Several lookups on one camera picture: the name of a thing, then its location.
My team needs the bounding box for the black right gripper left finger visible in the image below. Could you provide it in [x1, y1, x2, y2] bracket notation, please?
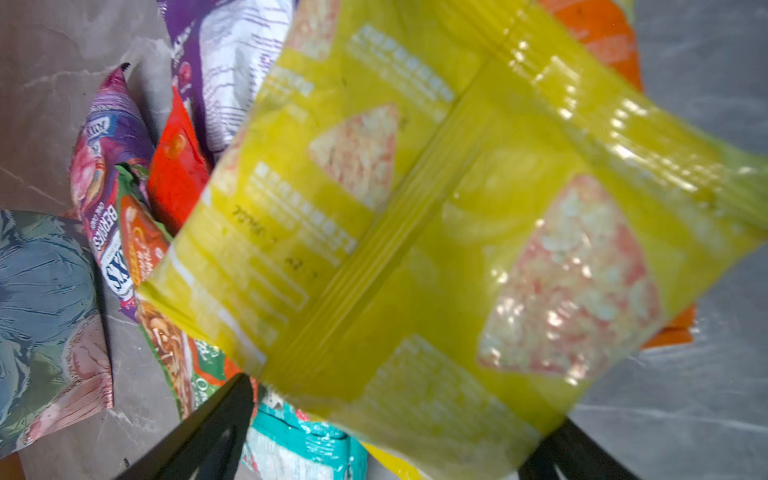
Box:
[118, 373, 254, 479]

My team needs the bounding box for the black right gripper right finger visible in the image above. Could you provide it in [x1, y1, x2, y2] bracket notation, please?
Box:
[518, 417, 639, 480]

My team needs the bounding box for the floral paper gift bag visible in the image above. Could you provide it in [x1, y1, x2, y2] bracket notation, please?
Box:
[1, 210, 114, 456]

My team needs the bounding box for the yellow snack bag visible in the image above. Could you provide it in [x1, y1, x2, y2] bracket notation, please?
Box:
[138, 1, 767, 479]

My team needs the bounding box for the teal Fox's mint candy bag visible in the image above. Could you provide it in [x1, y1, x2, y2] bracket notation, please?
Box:
[241, 387, 368, 480]

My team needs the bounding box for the orange green noodle snack bag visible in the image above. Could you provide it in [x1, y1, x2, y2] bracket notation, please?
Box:
[116, 164, 240, 419]

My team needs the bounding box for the purple Fox's berries candy bag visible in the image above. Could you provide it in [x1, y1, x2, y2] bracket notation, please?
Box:
[70, 62, 154, 320]

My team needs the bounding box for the orange Fox's candy bag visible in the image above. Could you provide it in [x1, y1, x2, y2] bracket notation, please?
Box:
[536, 0, 698, 350]

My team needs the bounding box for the red snack packet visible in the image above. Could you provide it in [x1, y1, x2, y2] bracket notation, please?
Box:
[147, 87, 211, 236]

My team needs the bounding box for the purple snack packet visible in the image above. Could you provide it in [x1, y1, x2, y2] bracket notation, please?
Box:
[157, 0, 297, 164]

